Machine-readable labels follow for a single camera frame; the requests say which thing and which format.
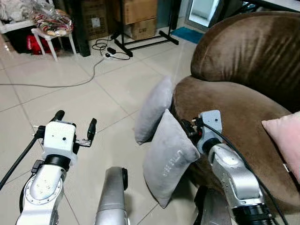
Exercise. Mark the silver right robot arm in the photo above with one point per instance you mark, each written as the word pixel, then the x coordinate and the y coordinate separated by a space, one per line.
pixel 236 178

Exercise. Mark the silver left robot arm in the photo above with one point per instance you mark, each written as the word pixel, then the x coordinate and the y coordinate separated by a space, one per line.
pixel 43 190

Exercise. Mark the grey pillow with print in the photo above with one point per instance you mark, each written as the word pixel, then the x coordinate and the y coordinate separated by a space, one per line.
pixel 166 159

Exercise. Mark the plain grey pillow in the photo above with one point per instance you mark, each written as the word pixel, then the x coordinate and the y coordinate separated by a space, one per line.
pixel 152 112

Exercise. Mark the pink pillow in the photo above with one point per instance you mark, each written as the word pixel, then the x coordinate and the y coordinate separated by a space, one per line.
pixel 286 138

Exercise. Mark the brown velvet sofa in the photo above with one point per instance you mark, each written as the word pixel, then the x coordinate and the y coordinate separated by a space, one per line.
pixel 243 61

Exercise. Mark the blue floor mat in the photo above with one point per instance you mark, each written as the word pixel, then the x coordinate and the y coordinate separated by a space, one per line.
pixel 187 34

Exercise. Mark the black metal floor stand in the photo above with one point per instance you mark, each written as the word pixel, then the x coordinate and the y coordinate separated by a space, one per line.
pixel 140 43

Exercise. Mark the silver left robot leg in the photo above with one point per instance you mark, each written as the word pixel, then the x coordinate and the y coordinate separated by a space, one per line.
pixel 112 197

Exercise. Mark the silver robot leg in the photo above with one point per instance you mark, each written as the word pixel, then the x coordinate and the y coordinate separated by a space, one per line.
pixel 213 206
pixel 112 197

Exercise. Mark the red bag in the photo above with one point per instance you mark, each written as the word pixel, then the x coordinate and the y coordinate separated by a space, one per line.
pixel 33 44

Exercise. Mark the white power strip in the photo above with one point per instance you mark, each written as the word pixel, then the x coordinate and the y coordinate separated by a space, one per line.
pixel 110 55

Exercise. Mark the silver right robot leg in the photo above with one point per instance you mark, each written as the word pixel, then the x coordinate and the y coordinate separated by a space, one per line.
pixel 213 206

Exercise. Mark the white plastic stool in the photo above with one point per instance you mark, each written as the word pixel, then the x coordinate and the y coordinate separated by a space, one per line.
pixel 47 40

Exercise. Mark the clear bag of colourful items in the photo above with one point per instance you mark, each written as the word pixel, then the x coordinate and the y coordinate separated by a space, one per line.
pixel 50 21

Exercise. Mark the white table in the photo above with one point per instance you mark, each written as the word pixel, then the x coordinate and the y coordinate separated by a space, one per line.
pixel 14 26

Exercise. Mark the dark cardboard box with label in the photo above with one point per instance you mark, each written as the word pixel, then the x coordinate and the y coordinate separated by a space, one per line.
pixel 96 21

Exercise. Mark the small cardboard box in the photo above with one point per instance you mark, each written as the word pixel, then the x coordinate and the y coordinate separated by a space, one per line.
pixel 143 29

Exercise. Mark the framed leaning mirror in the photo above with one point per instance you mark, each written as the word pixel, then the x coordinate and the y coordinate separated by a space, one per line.
pixel 202 13

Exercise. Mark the large cardboard box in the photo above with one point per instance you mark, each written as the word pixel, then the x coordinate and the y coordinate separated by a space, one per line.
pixel 138 10

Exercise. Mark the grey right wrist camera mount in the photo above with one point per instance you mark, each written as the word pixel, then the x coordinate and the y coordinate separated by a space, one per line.
pixel 211 129

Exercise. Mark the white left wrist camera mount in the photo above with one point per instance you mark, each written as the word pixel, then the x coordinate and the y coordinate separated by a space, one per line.
pixel 58 138

